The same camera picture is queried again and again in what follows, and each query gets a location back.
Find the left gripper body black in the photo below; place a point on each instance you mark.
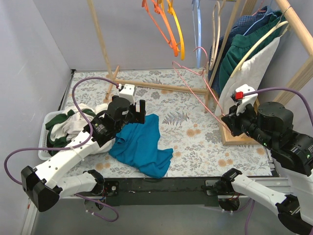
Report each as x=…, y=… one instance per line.
x=136, y=115

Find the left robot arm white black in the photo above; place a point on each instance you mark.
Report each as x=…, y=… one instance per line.
x=46, y=183

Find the floral table cloth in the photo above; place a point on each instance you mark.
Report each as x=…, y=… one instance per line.
x=193, y=135

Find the cream plastic hanger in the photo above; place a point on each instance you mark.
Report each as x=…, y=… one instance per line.
x=239, y=66

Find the white t shirt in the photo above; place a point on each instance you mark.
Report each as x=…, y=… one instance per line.
x=107, y=146

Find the beige wooden hanger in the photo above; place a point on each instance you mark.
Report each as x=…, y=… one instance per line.
x=216, y=29

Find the teal green garment right rack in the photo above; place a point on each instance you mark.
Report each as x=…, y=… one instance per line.
x=240, y=45

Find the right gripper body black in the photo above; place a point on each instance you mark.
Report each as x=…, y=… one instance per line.
x=233, y=124

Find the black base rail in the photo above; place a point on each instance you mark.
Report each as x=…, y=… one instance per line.
x=168, y=191

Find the white garment right rack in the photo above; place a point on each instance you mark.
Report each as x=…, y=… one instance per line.
x=251, y=73

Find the pink wire hanger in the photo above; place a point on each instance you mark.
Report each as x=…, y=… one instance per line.
x=176, y=66

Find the blue checked shirt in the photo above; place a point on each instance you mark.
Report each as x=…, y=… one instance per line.
x=240, y=27

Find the dark green raglan shirt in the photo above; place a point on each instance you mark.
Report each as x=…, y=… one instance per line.
x=59, y=143

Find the white plastic laundry basket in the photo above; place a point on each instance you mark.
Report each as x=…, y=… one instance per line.
x=44, y=155

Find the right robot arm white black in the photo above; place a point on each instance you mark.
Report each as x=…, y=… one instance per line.
x=271, y=126

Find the light blue hanger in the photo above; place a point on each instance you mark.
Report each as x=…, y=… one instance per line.
x=196, y=14

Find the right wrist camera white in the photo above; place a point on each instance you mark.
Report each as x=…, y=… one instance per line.
x=242, y=99

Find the wooden clothes rack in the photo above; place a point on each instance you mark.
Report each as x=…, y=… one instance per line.
x=291, y=66

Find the teal blue t shirt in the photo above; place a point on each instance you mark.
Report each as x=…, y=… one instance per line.
x=137, y=146

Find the yellow plastic hanger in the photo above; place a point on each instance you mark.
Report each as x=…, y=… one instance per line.
x=178, y=46

